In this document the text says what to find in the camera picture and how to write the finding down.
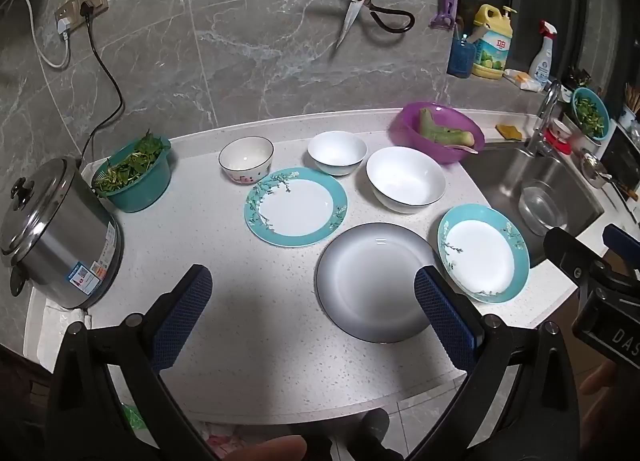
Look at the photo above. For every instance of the white packet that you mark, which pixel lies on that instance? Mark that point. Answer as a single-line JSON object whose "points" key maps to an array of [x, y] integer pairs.
{"points": [[522, 81]]}

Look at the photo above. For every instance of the grey rim white plate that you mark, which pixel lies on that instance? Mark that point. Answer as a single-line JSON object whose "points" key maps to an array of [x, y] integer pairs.
{"points": [[370, 281]]}

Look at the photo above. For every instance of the large white bowl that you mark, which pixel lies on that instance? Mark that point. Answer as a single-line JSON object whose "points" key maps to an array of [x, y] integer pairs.
{"points": [[405, 176]]}

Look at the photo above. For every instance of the stainless steel rice cooker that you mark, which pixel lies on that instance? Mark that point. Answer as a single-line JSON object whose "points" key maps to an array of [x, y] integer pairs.
{"points": [[60, 246]]}

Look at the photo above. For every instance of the chopstick holder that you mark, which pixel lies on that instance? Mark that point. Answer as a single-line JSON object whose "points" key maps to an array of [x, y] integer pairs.
{"points": [[627, 116]]}

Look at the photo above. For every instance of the stainless steel sink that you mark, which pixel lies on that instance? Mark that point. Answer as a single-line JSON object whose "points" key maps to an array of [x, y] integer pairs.
{"points": [[500, 176]]}

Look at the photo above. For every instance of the chopped greens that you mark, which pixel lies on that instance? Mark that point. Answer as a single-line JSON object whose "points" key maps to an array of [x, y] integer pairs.
{"points": [[590, 113]]}

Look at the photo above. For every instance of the person's black shoe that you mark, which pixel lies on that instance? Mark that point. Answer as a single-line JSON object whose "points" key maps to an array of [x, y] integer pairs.
{"points": [[375, 431]]}

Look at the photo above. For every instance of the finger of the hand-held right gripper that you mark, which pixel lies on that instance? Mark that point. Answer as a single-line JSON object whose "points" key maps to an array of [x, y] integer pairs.
{"points": [[567, 251], [622, 248]]}

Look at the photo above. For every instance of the green vegetable piece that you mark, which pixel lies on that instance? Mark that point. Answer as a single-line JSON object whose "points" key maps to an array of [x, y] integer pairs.
{"points": [[452, 137], [429, 123]]}

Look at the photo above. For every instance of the chrome faucet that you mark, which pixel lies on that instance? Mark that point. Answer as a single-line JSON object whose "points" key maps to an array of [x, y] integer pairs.
{"points": [[547, 106]]}

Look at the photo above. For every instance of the yellow detergent bottle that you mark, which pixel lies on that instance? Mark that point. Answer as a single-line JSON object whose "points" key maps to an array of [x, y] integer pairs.
{"points": [[492, 48]]}

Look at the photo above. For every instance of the person's right hand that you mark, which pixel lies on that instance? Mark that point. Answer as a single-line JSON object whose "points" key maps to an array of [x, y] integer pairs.
{"points": [[610, 401]]}

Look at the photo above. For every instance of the clear glass bowl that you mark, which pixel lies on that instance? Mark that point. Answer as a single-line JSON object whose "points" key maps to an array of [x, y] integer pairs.
{"points": [[540, 211]]}

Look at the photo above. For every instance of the purple plastic bowl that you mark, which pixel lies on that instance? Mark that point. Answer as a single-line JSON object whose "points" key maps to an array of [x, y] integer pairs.
{"points": [[425, 146]]}

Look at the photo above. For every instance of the person's left hand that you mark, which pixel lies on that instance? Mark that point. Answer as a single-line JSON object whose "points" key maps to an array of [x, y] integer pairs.
{"points": [[270, 451]]}

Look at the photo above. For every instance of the pink patterned cloth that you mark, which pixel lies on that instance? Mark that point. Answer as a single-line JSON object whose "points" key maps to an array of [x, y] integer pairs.
{"points": [[222, 446]]}

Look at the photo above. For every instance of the teal rim floral plate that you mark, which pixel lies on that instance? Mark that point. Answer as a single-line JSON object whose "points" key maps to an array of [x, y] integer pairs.
{"points": [[295, 208], [480, 251]]}

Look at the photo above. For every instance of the leafy greens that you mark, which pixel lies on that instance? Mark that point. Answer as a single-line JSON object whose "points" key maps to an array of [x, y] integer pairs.
{"points": [[127, 166]]}

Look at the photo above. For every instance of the yellow sponge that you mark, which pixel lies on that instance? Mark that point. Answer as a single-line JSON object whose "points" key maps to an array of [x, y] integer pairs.
{"points": [[507, 132]]}

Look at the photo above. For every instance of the red and white container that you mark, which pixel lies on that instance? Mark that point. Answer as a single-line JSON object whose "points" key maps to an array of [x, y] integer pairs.
{"points": [[557, 136]]}

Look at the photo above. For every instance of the white bowl with pink print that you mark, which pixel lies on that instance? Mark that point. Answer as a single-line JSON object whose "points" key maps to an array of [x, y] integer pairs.
{"points": [[245, 156]]}

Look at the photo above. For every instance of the small steel saucepan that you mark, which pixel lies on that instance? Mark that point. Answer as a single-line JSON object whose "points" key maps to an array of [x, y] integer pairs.
{"points": [[592, 171]]}

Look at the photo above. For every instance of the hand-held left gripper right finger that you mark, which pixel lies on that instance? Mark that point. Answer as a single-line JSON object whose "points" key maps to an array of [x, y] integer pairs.
{"points": [[445, 321]]}

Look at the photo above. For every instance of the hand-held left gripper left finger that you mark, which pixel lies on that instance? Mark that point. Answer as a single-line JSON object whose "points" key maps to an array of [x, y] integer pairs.
{"points": [[185, 316]]}

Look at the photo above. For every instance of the white spray bottle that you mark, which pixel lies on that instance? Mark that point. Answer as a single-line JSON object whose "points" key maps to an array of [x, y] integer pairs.
{"points": [[541, 61]]}

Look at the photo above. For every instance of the white towel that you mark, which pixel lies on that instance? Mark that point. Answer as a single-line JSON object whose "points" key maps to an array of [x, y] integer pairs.
{"points": [[50, 336]]}

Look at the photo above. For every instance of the blue utensil cup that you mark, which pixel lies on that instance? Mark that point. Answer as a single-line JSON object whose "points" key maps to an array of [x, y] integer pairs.
{"points": [[460, 61]]}

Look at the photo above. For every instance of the teal plastic basin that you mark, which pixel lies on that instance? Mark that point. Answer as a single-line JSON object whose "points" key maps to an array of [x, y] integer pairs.
{"points": [[145, 191]]}

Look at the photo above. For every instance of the small teal colander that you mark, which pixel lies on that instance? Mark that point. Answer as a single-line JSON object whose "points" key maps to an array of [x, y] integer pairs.
{"points": [[597, 128]]}

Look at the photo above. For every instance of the small white bowl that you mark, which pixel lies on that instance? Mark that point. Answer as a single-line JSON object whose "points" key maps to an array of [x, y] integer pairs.
{"points": [[336, 148]]}

